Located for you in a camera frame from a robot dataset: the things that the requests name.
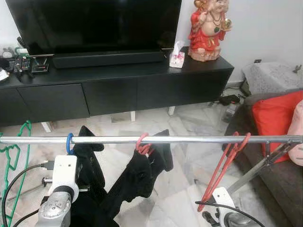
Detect black garment with green logo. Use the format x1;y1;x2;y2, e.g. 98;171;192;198
70;125;120;227

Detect blue plastic hanger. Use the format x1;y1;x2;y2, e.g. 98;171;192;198
66;132;75;156

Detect red plastic hanger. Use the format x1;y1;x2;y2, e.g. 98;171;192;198
197;131;251;212

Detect pink plastic hanger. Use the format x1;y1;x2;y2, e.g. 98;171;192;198
135;132;154;157

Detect green plastic hanger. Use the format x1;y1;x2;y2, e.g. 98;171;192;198
0;120;33;227

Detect dark grey sofa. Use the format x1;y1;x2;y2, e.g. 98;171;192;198
225;92;303;227

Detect plain black shirt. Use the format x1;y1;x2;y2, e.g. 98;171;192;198
100;129;174;220

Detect metal clothes rack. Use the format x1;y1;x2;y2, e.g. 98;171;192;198
0;135;303;194

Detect black power adapter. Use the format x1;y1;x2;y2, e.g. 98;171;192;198
219;95;241;105

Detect pink cat face pillow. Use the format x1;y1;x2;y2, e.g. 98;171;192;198
286;99;303;166

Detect side table with lace cloth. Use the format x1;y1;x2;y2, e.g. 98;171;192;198
241;61;303;95

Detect black television console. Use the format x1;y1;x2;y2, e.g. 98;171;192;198
0;52;235;127

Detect white pink tissue box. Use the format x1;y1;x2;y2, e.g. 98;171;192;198
169;41;186;69

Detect red buddha statue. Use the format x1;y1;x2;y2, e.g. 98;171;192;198
188;0;232;62

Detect black soundbar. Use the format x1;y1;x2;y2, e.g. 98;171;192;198
52;50;165;69

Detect black flat television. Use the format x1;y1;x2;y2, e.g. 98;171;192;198
6;0;183;55

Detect small black electronic devices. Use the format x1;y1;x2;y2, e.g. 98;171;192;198
0;53;50;79

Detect small green white cup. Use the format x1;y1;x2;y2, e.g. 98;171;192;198
15;45;29;56

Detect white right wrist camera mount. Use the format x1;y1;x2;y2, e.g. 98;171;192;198
212;187;236;223

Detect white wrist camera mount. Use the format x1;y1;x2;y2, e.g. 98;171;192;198
212;187;236;223
51;155;79;195

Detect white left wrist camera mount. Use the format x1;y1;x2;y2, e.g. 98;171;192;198
51;155;79;195

